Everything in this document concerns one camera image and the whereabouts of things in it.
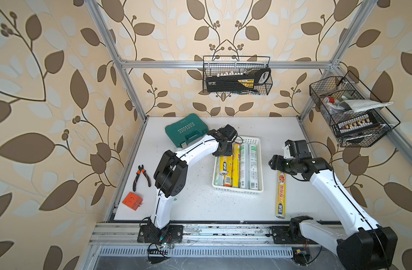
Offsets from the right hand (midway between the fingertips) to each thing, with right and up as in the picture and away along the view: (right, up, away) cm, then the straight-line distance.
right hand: (275, 164), depth 81 cm
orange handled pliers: (-72, -6, +14) cm, 73 cm away
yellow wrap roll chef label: (-18, -11, +6) cm, 22 cm away
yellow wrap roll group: (-24, -1, +3) cm, 24 cm away
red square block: (-69, -18, -1) cm, 71 cm away
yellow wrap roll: (+3, -16, +1) cm, 16 cm away
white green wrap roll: (-8, -3, +10) cm, 13 cm away
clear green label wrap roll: (-13, -3, +11) cm, 17 cm away
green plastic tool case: (-49, +16, +25) cm, 57 cm away
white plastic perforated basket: (-12, +11, +22) cm, 27 cm away
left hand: (-22, +4, +9) cm, 24 cm away
